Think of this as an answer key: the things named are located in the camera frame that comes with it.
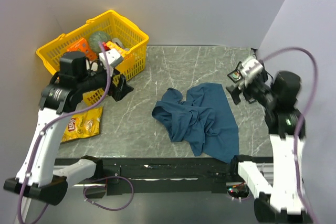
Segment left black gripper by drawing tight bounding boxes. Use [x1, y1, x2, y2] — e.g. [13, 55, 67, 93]
[76, 61, 133, 100]

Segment round pale green brooch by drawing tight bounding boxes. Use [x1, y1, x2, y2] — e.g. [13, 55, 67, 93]
[232, 71, 240, 80]

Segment dark blue t-shirt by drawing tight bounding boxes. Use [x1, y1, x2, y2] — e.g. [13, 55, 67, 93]
[152, 83, 239, 164]

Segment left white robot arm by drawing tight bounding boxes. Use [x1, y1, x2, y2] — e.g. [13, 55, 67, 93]
[4, 49, 133, 206]

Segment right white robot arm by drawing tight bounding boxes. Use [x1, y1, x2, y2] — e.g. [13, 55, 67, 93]
[226, 71, 313, 223]

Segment orange yellow snack box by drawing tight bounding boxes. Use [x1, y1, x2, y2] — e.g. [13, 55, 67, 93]
[104, 41, 129, 58]

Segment yellow chips bag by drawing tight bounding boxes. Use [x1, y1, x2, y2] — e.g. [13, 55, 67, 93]
[61, 107, 103, 143]

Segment yellow plastic shopping basket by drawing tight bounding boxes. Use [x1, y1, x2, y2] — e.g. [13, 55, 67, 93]
[36, 9, 150, 106]

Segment green round melon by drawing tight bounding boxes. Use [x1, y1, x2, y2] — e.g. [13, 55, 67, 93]
[88, 31, 111, 54]

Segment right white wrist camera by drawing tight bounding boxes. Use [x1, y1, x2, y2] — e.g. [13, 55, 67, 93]
[240, 56, 264, 87]

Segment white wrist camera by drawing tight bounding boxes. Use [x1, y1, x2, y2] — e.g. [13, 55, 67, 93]
[240, 56, 264, 87]
[99, 42, 124, 68]

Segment black square frame marker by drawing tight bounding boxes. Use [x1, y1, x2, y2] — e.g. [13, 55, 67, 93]
[227, 61, 243, 83]

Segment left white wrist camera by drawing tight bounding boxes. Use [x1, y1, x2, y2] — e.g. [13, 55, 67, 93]
[99, 42, 124, 68]

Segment aluminium extrusion rail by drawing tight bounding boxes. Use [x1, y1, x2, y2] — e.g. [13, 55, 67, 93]
[259, 163, 274, 180]

